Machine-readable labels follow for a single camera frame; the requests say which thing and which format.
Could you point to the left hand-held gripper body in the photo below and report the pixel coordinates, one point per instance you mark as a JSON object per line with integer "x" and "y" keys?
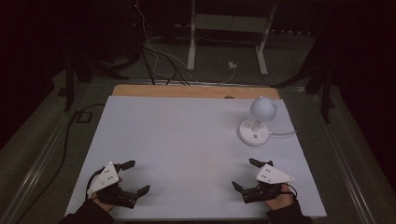
{"x": 107, "y": 177}

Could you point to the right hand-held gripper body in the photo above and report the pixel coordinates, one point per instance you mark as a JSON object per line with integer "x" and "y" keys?
{"x": 271, "y": 175}

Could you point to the person's left hand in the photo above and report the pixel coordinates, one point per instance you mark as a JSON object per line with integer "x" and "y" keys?
{"x": 101, "y": 202}

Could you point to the person's right hand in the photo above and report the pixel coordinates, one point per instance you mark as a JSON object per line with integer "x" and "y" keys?
{"x": 281, "y": 200}

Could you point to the white desk lamp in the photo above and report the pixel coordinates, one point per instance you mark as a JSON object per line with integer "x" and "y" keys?
{"x": 263, "y": 109}

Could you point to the white table mat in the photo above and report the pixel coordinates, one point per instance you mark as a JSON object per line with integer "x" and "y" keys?
{"x": 186, "y": 149}

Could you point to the black floor plate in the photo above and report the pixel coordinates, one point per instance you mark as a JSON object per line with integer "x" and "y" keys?
{"x": 84, "y": 117}

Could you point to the black tripod stand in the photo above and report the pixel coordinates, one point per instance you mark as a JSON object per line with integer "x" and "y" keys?
{"x": 69, "y": 84}
{"x": 325, "y": 93}

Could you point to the white plug adapter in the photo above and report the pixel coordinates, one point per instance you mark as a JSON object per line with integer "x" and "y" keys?
{"x": 232, "y": 65}

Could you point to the white metal stand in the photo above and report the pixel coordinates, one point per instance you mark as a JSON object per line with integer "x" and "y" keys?
{"x": 192, "y": 46}

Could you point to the metal floor rail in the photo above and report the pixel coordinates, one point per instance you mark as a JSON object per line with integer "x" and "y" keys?
{"x": 342, "y": 161}
{"x": 34, "y": 174}

